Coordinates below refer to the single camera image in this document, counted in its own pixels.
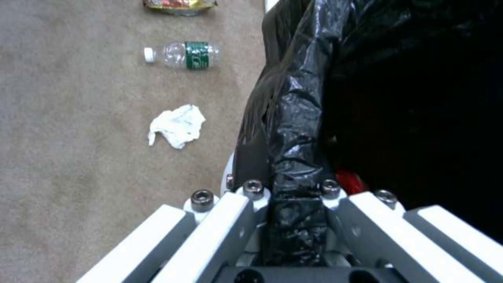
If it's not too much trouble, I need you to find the crumpled white tissue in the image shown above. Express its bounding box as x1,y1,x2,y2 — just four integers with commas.
147,103,207,150

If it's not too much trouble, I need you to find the black plastic trash bag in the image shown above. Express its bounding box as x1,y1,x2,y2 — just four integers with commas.
235,0,503,267

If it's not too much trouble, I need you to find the yellow and red snack bag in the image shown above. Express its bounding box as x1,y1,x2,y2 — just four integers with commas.
142,0,218,16

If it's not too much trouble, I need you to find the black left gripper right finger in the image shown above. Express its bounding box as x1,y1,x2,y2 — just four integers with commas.
319,179,503,283

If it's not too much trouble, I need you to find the red wrapper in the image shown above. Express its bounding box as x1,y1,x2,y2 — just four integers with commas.
336,168,371,194

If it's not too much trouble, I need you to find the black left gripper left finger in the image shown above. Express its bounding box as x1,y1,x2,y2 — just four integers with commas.
76,129,273,283

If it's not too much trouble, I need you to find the clear bottle with green label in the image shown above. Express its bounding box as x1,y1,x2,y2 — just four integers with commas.
143,40,223,71

